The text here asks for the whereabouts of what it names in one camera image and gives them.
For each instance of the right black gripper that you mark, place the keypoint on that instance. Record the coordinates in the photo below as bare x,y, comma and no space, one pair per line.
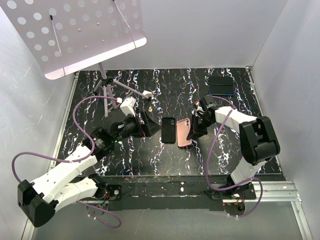
195,131

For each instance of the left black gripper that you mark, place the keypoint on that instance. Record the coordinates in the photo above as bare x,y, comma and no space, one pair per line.
148,127

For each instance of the bare blue phone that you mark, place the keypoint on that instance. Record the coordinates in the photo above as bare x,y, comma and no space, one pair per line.
221,90

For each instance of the bare black phone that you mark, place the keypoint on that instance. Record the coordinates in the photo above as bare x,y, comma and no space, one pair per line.
220,80

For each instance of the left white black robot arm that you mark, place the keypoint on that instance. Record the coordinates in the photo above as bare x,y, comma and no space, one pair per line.
42,197

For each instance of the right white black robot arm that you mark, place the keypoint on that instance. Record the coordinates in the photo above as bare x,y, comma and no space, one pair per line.
226,115

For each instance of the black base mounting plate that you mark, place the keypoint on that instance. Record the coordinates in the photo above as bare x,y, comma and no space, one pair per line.
175,203

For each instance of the music stand tripod pole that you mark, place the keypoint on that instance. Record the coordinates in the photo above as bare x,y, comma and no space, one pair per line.
106,82

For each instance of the perforated music stand desk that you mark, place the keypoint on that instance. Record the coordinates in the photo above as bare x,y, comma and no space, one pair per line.
66,36

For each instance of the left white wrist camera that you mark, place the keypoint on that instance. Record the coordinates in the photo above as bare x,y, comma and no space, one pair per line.
127,105

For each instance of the right aluminium side rail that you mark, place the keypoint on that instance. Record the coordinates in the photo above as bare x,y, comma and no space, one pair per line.
258,141

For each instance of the aluminium side rail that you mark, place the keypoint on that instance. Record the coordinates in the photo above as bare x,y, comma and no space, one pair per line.
258,141
65,115

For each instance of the left aluminium side rail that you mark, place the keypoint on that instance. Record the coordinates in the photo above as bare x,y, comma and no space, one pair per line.
65,115

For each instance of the aluminium front rail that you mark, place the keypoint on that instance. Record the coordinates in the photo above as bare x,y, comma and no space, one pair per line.
267,191

